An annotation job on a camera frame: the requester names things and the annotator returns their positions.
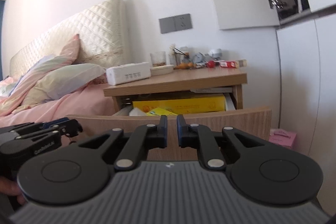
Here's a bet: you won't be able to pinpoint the wooden nightstand drawer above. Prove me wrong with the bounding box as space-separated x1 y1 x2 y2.
64 105 273 162

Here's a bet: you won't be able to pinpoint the large yellow box in drawer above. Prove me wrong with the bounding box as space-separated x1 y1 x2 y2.
133 93 226 115

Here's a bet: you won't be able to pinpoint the person's hand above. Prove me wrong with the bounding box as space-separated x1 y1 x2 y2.
0 177 26 205

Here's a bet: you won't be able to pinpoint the pink box on floor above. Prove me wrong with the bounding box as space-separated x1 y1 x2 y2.
269 128 297 150

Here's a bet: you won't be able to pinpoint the pink striped pillow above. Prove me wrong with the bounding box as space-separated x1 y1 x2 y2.
1 34 80 116

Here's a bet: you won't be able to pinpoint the pastel front pillow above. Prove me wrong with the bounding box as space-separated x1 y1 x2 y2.
21 63 105 106

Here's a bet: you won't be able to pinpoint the pink bed sheet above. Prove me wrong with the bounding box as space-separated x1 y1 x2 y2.
1 78 116 127

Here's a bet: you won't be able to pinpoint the white tissue pack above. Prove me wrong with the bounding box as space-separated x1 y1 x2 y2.
106 62 151 86

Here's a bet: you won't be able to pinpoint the red cigarette box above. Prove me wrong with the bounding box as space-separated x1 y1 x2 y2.
219 60 247 69

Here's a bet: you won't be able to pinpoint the wooden nightstand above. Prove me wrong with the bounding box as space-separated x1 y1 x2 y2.
104 67 247 112

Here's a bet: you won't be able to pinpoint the red ball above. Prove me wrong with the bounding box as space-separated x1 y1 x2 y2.
206 60 216 68

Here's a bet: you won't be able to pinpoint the white plug adapter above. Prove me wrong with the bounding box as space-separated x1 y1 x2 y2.
209 48 223 60

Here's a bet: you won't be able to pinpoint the grey plush toy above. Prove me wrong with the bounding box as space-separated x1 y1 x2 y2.
193 52 206 67

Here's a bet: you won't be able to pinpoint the orange gourd ornament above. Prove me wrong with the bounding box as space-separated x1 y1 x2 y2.
174 62 196 69

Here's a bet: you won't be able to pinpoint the cream quilted headboard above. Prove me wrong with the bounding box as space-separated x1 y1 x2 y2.
9 0 131 79

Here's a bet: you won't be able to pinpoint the cream shallow dish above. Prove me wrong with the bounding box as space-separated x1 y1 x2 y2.
150 65 174 77

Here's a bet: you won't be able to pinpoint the clear glass cup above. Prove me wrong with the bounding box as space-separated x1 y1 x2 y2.
150 51 167 67

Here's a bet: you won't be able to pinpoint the reed diffuser bottle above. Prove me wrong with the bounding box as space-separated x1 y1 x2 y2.
168 44 190 67

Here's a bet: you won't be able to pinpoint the metal door hinge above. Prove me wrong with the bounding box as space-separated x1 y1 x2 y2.
268 0 287 10

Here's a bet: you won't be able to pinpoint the grey wall socket panel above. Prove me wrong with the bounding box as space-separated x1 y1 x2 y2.
159 14 193 34

